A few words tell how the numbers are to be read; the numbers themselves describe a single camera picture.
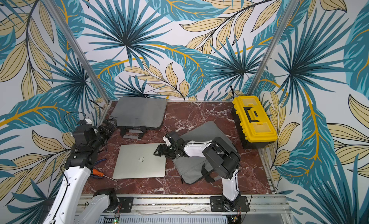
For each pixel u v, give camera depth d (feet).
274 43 2.75
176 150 2.38
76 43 2.76
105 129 2.11
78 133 1.66
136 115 3.54
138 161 3.17
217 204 2.41
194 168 2.74
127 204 2.41
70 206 1.37
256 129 2.75
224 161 1.61
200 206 2.45
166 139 2.85
